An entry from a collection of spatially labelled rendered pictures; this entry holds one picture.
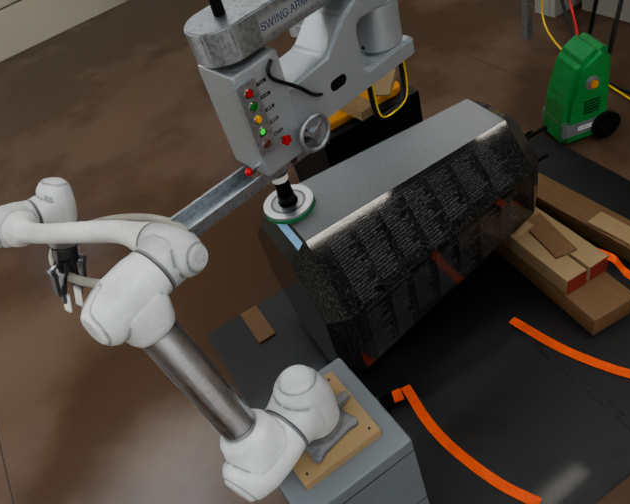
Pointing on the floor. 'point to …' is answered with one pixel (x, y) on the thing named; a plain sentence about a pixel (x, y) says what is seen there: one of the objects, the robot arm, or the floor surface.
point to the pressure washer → (581, 87)
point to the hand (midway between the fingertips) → (73, 299)
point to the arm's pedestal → (366, 461)
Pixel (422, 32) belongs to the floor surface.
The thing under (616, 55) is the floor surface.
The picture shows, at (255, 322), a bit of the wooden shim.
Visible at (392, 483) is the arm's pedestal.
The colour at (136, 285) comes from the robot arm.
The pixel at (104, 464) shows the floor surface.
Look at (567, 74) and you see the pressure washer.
